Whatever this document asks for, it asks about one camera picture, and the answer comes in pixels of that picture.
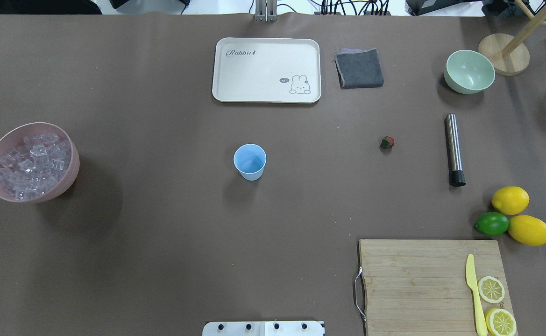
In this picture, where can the yellow lemon near lime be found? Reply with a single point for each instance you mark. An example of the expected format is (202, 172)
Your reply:
(510, 200)

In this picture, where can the light blue plastic cup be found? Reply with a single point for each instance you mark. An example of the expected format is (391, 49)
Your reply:
(250, 160)

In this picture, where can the lemon slice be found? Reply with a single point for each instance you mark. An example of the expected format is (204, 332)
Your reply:
(491, 289)
(501, 322)

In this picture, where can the pink bowl of ice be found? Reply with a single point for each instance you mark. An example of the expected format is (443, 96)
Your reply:
(38, 162)

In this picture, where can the red strawberry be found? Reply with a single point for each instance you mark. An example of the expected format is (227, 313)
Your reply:
(387, 142)

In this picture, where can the green lime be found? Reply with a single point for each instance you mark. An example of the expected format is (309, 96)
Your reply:
(492, 223)

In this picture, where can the cream rabbit tray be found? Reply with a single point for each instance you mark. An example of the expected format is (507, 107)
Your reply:
(267, 70)

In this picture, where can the yellow plastic knife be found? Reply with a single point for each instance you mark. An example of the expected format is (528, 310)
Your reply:
(479, 317)

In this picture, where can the wooden cup tree stand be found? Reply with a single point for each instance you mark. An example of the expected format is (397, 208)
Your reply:
(507, 54)

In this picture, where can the aluminium frame post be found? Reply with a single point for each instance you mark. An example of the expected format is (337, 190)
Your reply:
(266, 10)

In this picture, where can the lemon slice upper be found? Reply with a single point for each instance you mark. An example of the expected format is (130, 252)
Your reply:
(491, 289)

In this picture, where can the lemon slice lower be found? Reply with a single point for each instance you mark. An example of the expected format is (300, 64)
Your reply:
(501, 322)

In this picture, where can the yellow lemon outer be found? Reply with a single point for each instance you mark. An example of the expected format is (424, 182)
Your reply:
(528, 230)

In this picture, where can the mint green bowl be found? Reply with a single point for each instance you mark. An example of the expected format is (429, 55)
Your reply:
(468, 72)

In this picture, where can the steel muddler black tip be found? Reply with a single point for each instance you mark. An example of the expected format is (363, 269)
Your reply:
(456, 178)

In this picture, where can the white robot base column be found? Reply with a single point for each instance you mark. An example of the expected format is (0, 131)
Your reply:
(265, 328)

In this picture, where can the grey folded cloth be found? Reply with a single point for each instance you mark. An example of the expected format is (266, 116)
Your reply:
(359, 68)

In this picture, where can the wooden cutting board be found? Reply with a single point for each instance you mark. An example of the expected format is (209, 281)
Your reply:
(417, 287)

